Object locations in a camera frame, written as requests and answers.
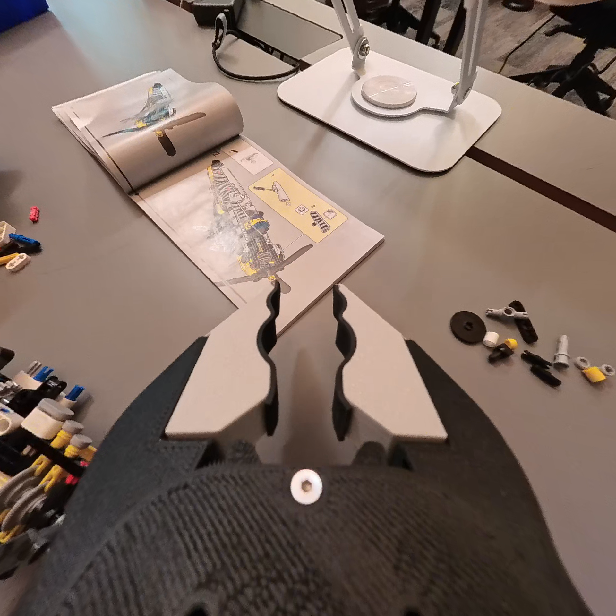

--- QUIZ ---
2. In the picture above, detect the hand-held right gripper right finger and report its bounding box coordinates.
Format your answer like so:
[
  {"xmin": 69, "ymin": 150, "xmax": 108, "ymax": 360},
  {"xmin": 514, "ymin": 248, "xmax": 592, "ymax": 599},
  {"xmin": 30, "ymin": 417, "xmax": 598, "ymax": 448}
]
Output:
[{"xmin": 332, "ymin": 284, "xmax": 449, "ymax": 443}]

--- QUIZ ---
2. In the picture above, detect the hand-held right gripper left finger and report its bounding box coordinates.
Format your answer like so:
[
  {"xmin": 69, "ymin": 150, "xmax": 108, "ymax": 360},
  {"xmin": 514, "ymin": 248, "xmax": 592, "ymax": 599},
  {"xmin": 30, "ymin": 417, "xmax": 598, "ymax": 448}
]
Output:
[{"xmin": 164, "ymin": 281, "xmax": 282, "ymax": 442}]

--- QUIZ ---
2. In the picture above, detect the lego plane model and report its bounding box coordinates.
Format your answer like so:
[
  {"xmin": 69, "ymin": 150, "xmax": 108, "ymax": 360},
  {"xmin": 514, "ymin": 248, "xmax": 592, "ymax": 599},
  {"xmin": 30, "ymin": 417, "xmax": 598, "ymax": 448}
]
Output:
[{"xmin": 0, "ymin": 346, "xmax": 97, "ymax": 578}]

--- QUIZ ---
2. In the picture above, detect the lego instruction booklet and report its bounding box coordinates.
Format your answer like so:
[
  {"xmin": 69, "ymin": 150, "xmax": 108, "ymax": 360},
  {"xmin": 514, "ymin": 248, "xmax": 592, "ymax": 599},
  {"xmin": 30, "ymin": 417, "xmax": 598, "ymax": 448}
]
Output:
[{"xmin": 52, "ymin": 69, "xmax": 386, "ymax": 337}]

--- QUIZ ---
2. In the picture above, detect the pile of loose lego parts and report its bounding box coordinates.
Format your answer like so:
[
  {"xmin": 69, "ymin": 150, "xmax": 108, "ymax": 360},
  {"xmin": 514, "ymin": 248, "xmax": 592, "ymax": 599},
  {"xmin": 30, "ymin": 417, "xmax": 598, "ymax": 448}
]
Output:
[{"xmin": 0, "ymin": 206, "xmax": 43, "ymax": 273}]

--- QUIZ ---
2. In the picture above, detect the white metal tablet stand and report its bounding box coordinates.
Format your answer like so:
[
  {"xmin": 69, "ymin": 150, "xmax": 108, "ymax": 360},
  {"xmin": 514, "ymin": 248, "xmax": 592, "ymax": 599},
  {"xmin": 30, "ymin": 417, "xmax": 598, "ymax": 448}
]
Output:
[{"xmin": 278, "ymin": 0, "xmax": 502, "ymax": 172}]

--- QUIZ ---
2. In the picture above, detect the black battery charger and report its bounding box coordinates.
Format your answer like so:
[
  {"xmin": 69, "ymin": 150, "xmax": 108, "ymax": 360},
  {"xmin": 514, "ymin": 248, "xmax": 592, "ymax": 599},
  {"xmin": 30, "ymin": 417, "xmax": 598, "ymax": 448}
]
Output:
[{"xmin": 185, "ymin": 0, "xmax": 244, "ymax": 27}]

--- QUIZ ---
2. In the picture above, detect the black office chair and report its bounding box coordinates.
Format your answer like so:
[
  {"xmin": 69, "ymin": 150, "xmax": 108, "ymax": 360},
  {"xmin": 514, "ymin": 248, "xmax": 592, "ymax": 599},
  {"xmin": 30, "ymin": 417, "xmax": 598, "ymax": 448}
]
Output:
[{"xmin": 505, "ymin": 0, "xmax": 616, "ymax": 116}]

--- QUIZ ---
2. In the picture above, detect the black cable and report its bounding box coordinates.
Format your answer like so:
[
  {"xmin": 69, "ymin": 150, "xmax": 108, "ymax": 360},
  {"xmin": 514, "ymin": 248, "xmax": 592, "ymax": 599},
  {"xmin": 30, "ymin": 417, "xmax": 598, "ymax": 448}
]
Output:
[{"xmin": 212, "ymin": 12, "xmax": 301, "ymax": 81}]

